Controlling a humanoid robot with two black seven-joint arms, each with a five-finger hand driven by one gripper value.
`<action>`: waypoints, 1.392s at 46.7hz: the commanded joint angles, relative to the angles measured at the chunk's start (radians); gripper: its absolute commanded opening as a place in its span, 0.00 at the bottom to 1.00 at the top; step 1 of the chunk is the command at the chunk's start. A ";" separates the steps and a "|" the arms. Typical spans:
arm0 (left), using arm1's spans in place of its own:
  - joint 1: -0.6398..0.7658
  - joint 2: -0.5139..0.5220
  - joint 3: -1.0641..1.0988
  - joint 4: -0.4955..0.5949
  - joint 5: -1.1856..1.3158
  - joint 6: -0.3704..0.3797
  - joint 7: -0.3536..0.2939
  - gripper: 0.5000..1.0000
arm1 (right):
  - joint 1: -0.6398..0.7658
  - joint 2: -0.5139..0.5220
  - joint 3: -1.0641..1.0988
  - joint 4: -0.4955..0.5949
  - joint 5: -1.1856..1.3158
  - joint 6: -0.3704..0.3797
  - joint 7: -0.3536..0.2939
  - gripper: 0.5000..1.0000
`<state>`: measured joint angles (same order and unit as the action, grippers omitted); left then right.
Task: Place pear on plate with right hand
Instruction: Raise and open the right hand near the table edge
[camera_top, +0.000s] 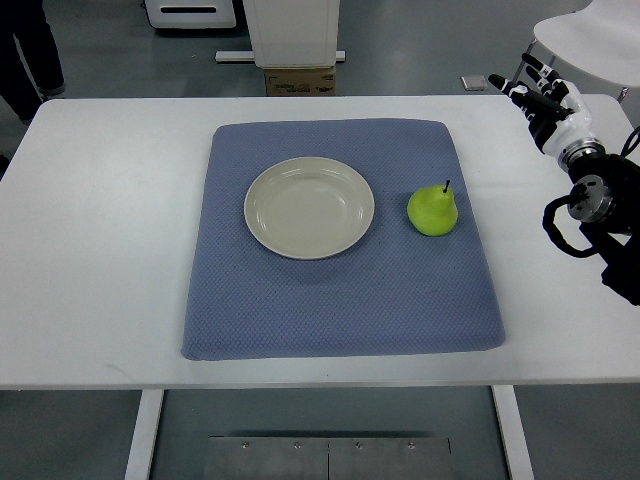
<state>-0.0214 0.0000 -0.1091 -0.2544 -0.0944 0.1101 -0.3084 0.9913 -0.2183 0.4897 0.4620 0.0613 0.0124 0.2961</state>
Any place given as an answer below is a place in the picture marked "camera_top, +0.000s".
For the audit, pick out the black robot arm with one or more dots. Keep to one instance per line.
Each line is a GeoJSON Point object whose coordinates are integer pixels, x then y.
{"type": "Point", "coordinates": [605, 200]}

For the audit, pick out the right white table leg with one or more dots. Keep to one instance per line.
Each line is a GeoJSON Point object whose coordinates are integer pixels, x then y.
{"type": "Point", "coordinates": [512, 433]}

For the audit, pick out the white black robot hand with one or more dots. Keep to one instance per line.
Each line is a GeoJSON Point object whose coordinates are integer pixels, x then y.
{"type": "Point", "coordinates": [559, 120]}

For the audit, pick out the white chair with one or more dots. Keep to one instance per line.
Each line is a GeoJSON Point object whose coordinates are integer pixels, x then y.
{"type": "Point", "coordinates": [601, 40]}

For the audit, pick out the left white table leg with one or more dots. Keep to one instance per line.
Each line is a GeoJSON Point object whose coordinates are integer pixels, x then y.
{"type": "Point", "coordinates": [145, 431]}

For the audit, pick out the blue textured mat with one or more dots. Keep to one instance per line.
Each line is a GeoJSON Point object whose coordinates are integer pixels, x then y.
{"type": "Point", "coordinates": [395, 292]}

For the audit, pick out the cardboard box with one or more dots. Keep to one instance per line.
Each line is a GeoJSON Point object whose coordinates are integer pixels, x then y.
{"type": "Point", "coordinates": [290, 82]}

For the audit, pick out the metal floor plate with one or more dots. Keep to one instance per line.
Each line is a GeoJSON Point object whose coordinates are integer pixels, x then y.
{"type": "Point", "coordinates": [328, 458]}

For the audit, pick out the white machine with slot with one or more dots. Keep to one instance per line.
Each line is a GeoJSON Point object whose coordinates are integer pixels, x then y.
{"type": "Point", "coordinates": [194, 14]}

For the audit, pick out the white pedestal cabinet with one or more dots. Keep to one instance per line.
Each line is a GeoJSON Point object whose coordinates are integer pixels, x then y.
{"type": "Point", "coordinates": [289, 34]}

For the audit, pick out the person in dark clothes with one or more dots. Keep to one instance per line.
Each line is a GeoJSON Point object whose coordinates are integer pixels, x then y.
{"type": "Point", "coordinates": [30, 63]}

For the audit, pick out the beige round plate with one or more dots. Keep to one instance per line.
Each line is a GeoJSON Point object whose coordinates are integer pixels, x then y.
{"type": "Point", "coordinates": [309, 208]}

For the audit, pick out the white table leg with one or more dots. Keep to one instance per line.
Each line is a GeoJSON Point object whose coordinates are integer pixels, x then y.
{"type": "Point", "coordinates": [145, 431]}
{"type": "Point", "coordinates": [512, 433]}

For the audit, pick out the green pear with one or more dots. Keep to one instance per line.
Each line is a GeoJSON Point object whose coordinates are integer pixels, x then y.
{"type": "Point", "coordinates": [432, 210]}

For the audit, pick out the grey floor outlet plate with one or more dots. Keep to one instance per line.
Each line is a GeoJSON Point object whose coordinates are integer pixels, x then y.
{"type": "Point", "coordinates": [474, 83]}

